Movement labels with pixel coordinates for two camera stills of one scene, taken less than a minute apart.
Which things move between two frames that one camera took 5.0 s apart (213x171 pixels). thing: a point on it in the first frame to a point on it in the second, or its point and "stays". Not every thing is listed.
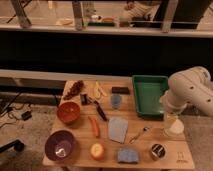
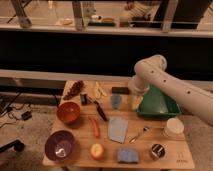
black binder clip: x=85 y=99 stays
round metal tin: x=158 y=151 stays
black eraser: x=120 y=90 stays
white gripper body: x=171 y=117 to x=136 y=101
